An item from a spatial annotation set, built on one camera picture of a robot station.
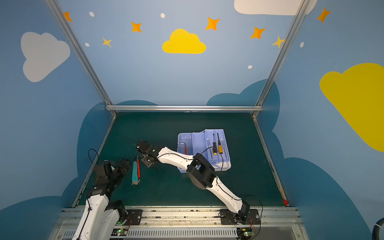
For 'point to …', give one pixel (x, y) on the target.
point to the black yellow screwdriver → (214, 146)
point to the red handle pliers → (138, 168)
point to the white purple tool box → (211, 144)
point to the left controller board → (119, 232)
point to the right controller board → (244, 233)
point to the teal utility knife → (135, 180)
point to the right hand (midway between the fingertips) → (149, 157)
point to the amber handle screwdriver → (220, 147)
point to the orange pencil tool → (185, 149)
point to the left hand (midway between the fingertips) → (130, 165)
